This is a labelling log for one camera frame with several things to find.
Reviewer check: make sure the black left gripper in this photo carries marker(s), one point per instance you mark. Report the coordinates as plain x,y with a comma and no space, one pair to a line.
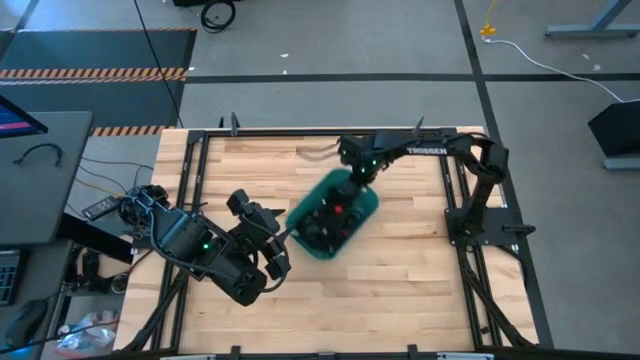
260,235

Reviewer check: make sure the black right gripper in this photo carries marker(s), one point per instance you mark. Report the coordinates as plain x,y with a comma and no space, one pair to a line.
365,167

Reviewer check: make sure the teal plastic bin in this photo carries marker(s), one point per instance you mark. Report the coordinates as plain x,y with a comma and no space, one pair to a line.
320,187

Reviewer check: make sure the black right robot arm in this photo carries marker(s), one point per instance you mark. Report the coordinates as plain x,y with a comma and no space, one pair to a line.
430,149

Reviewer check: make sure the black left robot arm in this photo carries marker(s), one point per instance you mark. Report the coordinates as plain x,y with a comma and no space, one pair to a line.
190,240

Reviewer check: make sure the black power adapter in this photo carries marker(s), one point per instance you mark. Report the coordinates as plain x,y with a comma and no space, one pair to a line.
102,206

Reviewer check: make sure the yellow plug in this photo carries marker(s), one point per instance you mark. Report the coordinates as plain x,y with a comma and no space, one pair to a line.
487,31

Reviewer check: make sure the clear plastic bag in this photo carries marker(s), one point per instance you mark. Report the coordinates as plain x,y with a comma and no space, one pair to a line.
87,335

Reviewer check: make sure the grey desk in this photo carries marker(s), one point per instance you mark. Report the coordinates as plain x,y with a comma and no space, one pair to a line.
30,200

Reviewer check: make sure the black mat with hazard stripes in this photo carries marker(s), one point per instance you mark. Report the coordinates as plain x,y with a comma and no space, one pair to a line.
100,50

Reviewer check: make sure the black box stand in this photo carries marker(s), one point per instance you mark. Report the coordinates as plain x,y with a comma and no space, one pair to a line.
617,130

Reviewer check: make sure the black computer mouse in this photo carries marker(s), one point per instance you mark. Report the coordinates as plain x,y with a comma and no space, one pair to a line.
25,322

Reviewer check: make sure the black keyboard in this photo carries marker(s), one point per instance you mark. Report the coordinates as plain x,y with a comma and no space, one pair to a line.
7,277

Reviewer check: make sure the grey metal table leg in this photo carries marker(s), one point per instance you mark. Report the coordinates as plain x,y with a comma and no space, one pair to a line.
590,31

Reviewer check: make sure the computer monitor with lit screen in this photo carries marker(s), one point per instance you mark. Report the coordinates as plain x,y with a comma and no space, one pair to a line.
15,122

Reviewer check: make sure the black table frame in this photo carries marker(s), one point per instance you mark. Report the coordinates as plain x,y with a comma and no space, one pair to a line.
280,132

